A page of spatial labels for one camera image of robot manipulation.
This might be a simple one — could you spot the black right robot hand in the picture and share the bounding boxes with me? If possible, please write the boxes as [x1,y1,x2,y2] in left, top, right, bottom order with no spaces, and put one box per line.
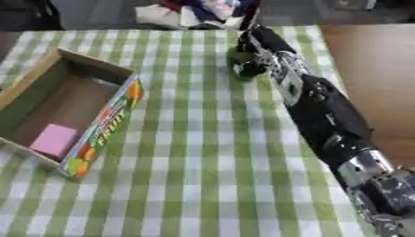
[232,25,298,81]

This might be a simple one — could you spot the dark green small object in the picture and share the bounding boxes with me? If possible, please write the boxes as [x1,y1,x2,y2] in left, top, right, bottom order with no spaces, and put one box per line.
[225,46,258,82]

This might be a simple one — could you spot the cardboard box with fruit print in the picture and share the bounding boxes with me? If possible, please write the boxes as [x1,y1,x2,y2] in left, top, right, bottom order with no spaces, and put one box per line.
[0,47,148,180]

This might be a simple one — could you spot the white bag with clothes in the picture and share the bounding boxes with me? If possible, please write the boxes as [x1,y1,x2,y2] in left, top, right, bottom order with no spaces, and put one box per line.
[132,0,263,31]

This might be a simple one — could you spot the pink rectangular block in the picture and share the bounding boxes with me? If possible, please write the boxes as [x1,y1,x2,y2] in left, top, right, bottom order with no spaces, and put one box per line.
[27,123,80,158]

